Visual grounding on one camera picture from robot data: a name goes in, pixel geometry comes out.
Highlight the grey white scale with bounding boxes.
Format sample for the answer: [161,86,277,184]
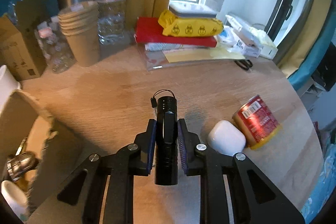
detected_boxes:
[169,2,218,18]

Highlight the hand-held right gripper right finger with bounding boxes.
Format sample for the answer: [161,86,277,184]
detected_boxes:
[177,118,305,224]

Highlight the blue white packet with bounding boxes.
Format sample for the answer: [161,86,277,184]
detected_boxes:
[217,25,238,46]

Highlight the printed brown lamp carton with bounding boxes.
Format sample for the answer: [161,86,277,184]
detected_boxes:
[0,15,48,81]

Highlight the small white boxes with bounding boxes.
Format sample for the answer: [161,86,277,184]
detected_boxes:
[226,13,263,58]

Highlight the black scissors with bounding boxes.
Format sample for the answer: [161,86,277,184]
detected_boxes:
[234,59,254,71]

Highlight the black flashlight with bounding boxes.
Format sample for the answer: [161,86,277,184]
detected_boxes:
[150,89,179,186]

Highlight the red book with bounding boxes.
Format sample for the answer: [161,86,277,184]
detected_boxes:
[134,17,218,48]

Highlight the blue printed blanket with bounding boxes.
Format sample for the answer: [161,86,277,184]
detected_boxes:
[299,132,336,222]

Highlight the yellow envelope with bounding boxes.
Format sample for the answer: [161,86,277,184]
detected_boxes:
[164,47,246,63]

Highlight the brown cardboard box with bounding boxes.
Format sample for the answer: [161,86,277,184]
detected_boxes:
[0,90,87,222]

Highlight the silver metal object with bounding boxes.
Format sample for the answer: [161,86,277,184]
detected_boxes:
[7,151,40,182]

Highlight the stack of brown paper cups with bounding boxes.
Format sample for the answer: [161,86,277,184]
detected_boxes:
[58,0,101,67]

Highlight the red and gold can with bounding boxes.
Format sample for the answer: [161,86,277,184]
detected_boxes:
[232,94,283,150]

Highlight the white plastic bottle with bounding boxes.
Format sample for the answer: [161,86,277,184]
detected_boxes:
[0,180,28,219]

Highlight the white patterned booklet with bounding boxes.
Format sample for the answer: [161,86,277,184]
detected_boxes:
[144,42,210,52]

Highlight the white earbuds case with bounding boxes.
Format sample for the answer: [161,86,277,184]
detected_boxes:
[207,120,246,157]

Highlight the yellow wipes packet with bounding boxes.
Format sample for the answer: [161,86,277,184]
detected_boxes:
[158,9,224,38]

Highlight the white television stand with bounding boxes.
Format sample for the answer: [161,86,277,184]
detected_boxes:
[298,78,326,109]

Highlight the teal curtain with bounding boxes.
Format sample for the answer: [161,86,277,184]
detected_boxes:
[287,30,336,93]

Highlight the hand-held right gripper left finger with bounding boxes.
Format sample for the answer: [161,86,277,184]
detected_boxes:
[56,118,158,224]

